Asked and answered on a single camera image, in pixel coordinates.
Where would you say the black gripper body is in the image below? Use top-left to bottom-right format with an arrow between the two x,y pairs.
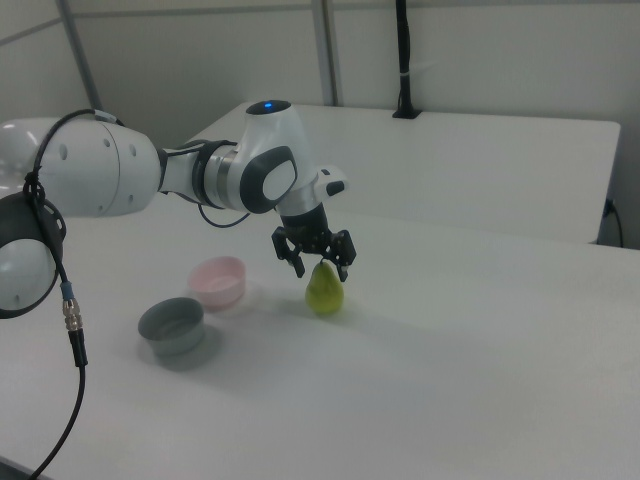
278,203 -> 333,257

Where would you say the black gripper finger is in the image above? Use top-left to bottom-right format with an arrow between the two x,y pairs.
322,228 -> 358,283
270,225 -> 307,279

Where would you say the green pear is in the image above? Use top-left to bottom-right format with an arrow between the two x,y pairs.
304,259 -> 346,316

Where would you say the pink bowl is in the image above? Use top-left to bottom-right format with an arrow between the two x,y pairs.
187,255 -> 248,313

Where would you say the grey bowl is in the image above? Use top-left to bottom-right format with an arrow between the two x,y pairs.
137,296 -> 206,358

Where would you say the white side table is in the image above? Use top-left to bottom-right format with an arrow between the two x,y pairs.
187,102 -> 623,246

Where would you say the black pole with base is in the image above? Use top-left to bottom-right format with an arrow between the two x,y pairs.
391,0 -> 423,120

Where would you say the wide grey wall post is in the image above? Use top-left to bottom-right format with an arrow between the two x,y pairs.
311,0 -> 347,107

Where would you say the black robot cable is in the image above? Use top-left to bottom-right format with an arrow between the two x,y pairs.
21,107 -> 252,480

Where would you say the black power cable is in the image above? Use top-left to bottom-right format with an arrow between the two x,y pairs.
601,198 -> 625,248

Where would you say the slanted grey frame post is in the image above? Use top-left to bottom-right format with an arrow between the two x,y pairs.
56,0 -> 105,112

